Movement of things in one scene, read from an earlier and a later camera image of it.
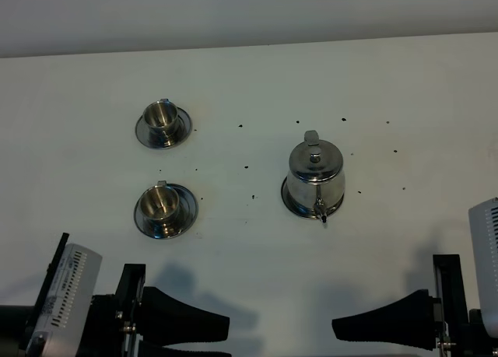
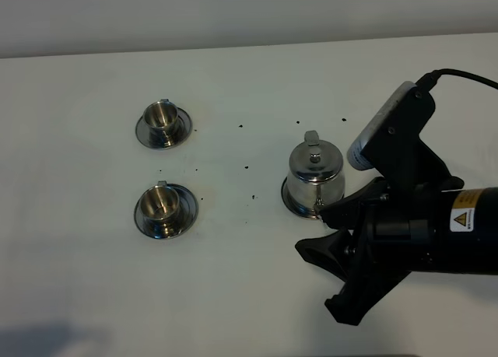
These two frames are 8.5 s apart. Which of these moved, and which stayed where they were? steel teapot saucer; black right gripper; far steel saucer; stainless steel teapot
Moved: black right gripper
Stayed: stainless steel teapot; steel teapot saucer; far steel saucer
